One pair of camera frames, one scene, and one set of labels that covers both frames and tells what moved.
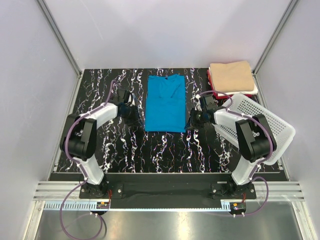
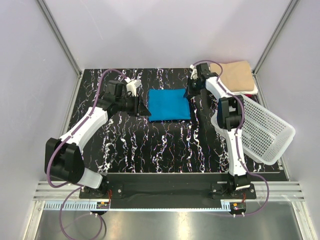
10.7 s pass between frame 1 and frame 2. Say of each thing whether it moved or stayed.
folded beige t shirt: stayed
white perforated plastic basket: stayed
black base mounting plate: stayed
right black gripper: moved
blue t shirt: moved
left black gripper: moved
